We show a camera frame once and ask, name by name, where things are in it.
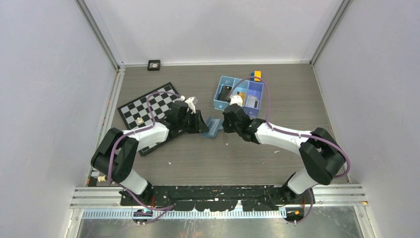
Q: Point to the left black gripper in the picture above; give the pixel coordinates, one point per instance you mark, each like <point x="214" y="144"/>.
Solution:
<point x="199" y="126"/>

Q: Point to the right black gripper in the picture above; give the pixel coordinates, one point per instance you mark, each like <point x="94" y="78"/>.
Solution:
<point x="227" y="128"/>

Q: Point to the light blue card holder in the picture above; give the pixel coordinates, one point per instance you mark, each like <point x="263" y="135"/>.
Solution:
<point x="214" y="125"/>

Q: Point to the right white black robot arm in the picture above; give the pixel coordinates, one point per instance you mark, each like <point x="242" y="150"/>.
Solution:
<point x="321" y="155"/>

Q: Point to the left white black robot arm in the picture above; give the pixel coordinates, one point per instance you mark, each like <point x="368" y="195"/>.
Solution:
<point x="116" y="152"/>

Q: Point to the silver card in tray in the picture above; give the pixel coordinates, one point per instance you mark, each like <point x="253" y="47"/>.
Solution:
<point x="252" y="101"/>

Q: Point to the black card in tray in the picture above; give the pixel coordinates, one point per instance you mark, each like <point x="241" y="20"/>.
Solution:
<point x="223" y="95"/>

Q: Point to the blue three-compartment organizer tray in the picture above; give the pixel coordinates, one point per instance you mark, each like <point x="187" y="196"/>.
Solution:
<point x="250" y="92"/>

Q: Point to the blue yellow toy block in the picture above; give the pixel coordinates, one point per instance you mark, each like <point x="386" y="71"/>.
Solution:
<point x="256" y="76"/>

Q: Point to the black white chessboard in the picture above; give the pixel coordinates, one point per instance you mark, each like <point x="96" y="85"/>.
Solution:
<point x="151" y="107"/>

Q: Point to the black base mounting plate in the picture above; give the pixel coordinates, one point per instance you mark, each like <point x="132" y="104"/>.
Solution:
<point x="217" y="198"/>

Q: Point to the small black square device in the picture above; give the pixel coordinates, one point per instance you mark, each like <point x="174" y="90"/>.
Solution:
<point x="154" y="65"/>

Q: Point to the cream chess piece on floor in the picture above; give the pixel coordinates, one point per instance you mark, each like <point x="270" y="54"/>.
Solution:
<point x="101" y="178"/>

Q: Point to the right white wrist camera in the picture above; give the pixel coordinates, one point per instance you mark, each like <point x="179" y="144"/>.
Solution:
<point x="236" y="100"/>

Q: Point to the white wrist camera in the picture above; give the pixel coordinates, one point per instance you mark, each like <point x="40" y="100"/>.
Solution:
<point x="236" y="100"/>
<point x="191" y="102"/>

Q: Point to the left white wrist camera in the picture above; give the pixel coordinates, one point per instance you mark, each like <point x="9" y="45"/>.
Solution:
<point x="191" y="102"/>

